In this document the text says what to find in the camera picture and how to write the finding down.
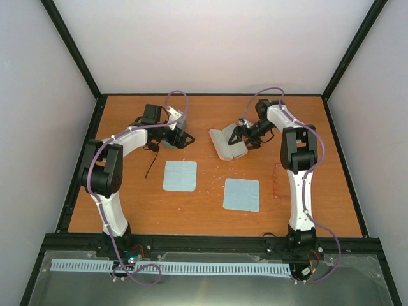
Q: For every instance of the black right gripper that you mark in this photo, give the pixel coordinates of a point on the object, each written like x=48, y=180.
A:
x=237, y=131

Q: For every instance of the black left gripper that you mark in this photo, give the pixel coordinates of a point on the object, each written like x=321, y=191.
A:
x=180, y=143

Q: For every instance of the blue grey glasses case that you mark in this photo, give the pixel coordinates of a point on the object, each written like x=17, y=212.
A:
x=171, y=137

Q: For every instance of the pink glasses case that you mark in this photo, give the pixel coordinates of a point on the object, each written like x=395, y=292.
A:
x=225, y=151

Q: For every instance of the black sunglasses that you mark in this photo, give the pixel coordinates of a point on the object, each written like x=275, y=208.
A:
x=154, y=147

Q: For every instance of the light blue cleaning cloth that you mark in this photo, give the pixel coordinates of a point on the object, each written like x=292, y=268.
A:
x=180, y=176
x=242, y=195

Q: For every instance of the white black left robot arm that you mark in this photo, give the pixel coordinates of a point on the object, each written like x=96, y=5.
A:
x=101, y=168

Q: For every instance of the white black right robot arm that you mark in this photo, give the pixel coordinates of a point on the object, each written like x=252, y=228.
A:
x=298, y=156

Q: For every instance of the light blue slotted cable duct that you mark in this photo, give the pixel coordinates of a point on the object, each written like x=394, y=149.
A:
x=177, y=268

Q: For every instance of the black aluminium frame rail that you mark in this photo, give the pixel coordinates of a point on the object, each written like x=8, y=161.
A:
x=270, y=248

